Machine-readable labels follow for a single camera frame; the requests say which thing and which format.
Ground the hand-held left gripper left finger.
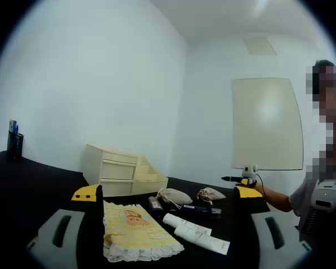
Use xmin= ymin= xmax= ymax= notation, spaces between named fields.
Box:
xmin=26 ymin=184 xmax=105 ymax=269

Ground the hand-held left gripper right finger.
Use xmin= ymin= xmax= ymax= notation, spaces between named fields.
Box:
xmin=232 ymin=185 xmax=314 ymax=269

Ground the dark blue cosmetic bottle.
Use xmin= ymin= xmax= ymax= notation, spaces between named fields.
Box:
xmin=181 ymin=204 xmax=222 ymax=220

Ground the beige drawstring pouch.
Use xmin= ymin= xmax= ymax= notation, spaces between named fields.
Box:
xmin=156 ymin=187 xmax=193 ymax=206

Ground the cream drawer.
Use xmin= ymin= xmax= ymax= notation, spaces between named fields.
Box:
xmin=100 ymin=178 xmax=134 ymax=196
xmin=102 ymin=159 xmax=138 ymax=180

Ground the yellow lace-trimmed cloth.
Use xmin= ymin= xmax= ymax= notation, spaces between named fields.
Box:
xmin=102 ymin=200 xmax=185 ymax=263

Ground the purple cap cosmetic bottle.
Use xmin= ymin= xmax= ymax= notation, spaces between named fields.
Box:
xmin=148 ymin=196 xmax=164 ymax=220

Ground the person's right hand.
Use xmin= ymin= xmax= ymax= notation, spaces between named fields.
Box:
xmin=250 ymin=179 xmax=267 ymax=197

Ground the striped black white garment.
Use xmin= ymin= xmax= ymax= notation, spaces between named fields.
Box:
xmin=300 ymin=206 xmax=318 ymax=235

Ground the black table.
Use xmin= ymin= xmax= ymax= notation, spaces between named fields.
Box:
xmin=0 ymin=150 xmax=325 ymax=269

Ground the white chest device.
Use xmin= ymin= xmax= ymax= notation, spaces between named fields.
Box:
xmin=312 ymin=180 xmax=336 ymax=210

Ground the cream desktop organizer cabinet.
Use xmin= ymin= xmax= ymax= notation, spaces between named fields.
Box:
xmin=82 ymin=143 xmax=169 ymax=197

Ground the black mesh pen holder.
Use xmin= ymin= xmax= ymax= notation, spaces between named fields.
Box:
xmin=7 ymin=131 xmax=25 ymax=161

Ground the bunch of coloured pens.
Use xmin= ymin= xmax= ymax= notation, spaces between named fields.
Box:
xmin=8 ymin=119 xmax=19 ymax=136

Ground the ceiling access panel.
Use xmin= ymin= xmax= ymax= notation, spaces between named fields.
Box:
xmin=242 ymin=36 xmax=278 ymax=56

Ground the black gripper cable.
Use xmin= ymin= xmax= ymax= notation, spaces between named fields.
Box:
xmin=255 ymin=172 xmax=267 ymax=203

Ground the pinkish drawstring pouch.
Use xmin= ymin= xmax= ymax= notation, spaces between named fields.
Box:
xmin=197 ymin=187 xmax=226 ymax=202

